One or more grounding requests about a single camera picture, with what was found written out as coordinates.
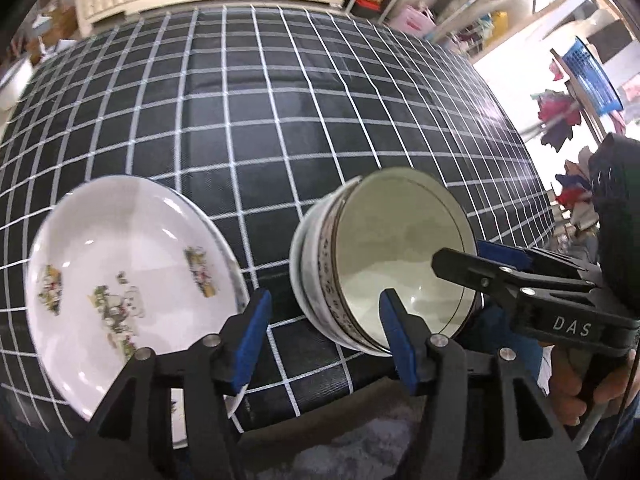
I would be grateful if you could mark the patterned bowl with gold rim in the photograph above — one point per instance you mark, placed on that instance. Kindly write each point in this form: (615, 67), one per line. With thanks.
(400, 230)

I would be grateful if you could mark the white plate with cartoon print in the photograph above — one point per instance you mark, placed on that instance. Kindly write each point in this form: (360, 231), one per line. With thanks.
(125, 240)

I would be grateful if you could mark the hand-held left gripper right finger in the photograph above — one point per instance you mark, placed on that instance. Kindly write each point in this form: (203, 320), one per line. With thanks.
(402, 340)

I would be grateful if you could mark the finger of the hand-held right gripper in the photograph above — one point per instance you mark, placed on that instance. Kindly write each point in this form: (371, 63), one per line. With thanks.
(505, 256)
(470, 272)

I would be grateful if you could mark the pink basket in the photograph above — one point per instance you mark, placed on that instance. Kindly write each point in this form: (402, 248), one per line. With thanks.
(412, 20)

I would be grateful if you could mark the person's right hand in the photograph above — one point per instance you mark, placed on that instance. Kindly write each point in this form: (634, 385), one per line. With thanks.
(567, 380)

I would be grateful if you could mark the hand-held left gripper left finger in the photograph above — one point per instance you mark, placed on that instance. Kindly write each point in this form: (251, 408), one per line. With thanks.
(252, 330)

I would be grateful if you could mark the black white checked tablecloth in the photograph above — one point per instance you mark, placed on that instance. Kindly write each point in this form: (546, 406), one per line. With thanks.
(250, 110)

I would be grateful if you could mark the blue plastic basket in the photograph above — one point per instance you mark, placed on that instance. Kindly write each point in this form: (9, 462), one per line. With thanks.
(595, 75)

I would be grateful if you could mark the white plastic bucket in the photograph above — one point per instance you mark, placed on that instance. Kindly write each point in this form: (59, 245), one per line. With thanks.
(12, 85)

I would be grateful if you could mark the red hanging clothes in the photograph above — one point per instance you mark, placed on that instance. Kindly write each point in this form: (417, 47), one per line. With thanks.
(557, 120)

